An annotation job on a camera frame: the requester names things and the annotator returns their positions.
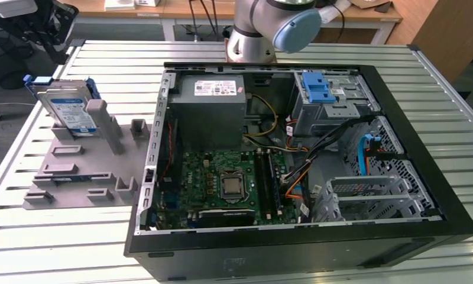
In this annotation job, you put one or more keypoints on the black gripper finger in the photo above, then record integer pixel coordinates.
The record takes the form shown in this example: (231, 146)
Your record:
(64, 17)

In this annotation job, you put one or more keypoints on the hard disk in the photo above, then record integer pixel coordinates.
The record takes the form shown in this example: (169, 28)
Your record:
(68, 109)

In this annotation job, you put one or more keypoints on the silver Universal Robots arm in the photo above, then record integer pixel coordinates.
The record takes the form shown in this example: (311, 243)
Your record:
(248, 38)

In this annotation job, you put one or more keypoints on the metal disk bay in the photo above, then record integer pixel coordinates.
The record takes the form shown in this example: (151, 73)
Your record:
(379, 198)

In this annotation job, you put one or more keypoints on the wooden desk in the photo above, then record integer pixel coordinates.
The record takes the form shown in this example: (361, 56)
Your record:
(103, 13)

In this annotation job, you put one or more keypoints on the small white box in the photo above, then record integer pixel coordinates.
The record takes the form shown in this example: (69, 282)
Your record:
(145, 2)

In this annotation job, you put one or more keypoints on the grey power supply unit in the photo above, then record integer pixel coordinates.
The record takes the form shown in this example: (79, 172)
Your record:
(208, 118)

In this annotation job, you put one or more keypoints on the RAM stick blue label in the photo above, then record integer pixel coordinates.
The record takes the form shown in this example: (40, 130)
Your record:
(71, 178)

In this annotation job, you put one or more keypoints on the grey parts rack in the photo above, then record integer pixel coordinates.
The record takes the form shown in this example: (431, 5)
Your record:
(87, 183)

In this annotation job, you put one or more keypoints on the green motherboard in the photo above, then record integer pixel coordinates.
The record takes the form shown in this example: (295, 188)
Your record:
(205, 177)

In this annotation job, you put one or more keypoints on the blue drive latch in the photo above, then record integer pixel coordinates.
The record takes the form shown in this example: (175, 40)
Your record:
(317, 88)

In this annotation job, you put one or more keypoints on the silver CPU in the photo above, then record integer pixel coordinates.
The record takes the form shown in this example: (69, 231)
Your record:
(232, 186)

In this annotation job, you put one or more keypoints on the CPU socket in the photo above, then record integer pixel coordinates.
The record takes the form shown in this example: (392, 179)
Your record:
(232, 200)

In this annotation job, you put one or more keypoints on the metal drive cage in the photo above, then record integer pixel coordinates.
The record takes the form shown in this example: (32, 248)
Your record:
(339, 112)

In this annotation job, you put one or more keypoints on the brown cardboard piece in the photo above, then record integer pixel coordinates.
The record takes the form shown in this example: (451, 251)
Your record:
(368, 4)

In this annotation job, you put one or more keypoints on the black RAM stick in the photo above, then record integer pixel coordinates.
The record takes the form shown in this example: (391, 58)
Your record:
(275, 183)

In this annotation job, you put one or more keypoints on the black graphics card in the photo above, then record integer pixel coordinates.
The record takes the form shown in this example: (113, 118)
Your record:
(224, 217)

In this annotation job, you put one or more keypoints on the wooden cabinet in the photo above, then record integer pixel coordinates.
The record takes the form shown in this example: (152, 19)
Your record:
(449, 29)

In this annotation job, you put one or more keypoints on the black PC case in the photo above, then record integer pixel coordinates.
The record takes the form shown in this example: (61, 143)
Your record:
(300, 248)

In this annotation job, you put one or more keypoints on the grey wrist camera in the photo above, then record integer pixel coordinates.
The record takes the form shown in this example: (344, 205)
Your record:
(8, 7)

